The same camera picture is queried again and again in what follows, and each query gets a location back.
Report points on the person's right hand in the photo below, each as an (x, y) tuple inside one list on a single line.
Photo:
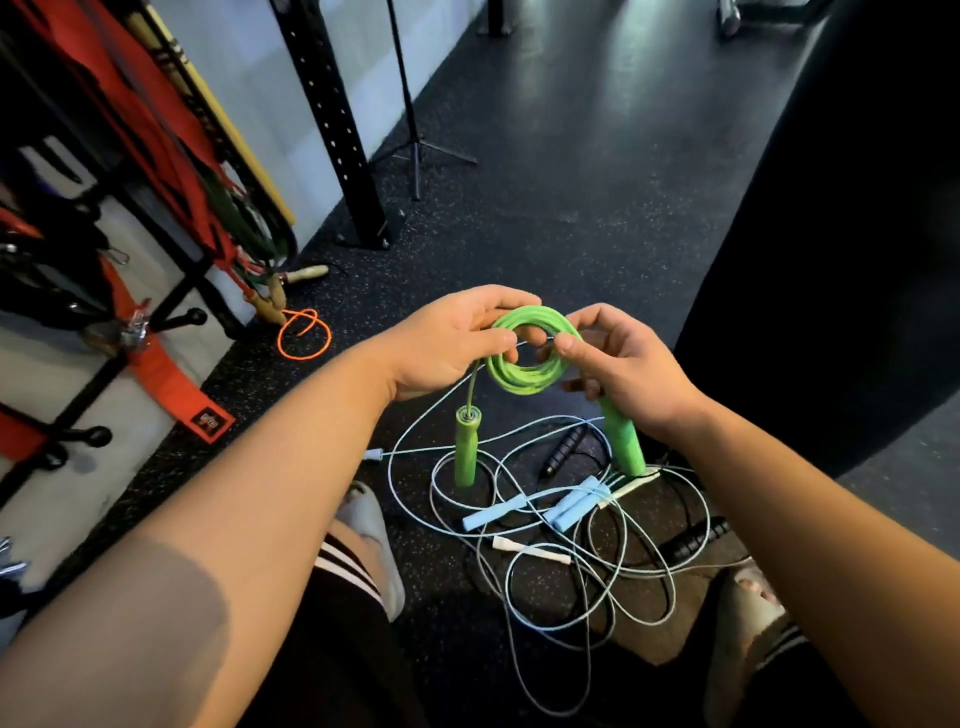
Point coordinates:
[(637, 375)]

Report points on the person's left hand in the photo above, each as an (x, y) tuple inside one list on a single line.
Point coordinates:
[(431, 349)]

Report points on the person's left thumb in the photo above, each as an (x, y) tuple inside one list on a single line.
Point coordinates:
[(501, 343)]

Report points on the person's right thumb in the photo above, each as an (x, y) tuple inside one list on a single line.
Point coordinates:
[(576, 355)]

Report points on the person's right forearm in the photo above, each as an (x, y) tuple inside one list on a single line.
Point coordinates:
[(832, 555)]

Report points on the person's left forearm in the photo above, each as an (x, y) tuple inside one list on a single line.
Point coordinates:
[(187, 540)]

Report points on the black tripod stand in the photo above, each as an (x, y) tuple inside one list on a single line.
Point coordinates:
[(415, 142)]

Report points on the grey left slipper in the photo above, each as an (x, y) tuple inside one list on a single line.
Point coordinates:
[(375, 540)]

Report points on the grey slipper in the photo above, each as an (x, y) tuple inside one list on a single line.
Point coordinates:
[(739, 637), (375, 540)]

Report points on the green resistance bands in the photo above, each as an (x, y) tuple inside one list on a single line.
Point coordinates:
[(259, 225)]

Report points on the black perforated rack upright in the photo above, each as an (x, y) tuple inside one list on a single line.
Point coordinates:
[(337, 127)]

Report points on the black punching bag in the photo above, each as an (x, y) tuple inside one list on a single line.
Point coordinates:
[(840, 225)]

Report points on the grey right slipper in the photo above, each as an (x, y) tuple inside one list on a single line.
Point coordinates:
[(739, 637)]

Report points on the black shorts with white stripes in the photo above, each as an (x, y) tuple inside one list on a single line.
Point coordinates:
[(337, 652)]

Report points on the yellow resistance band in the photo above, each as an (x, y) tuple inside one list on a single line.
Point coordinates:
[(217, 112)]

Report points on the metal buckle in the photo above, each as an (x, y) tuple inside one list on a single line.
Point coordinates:
[(136, 326)]

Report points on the equipment base with wheel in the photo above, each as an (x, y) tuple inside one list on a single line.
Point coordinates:
[(765, 13)]

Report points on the metal carabiners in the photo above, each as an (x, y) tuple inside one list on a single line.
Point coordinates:
[(11, 559)]

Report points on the black post base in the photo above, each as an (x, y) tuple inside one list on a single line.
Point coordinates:
[(496, 16)]

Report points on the black wall storage rack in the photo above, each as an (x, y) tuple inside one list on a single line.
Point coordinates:
[(82, 315)]

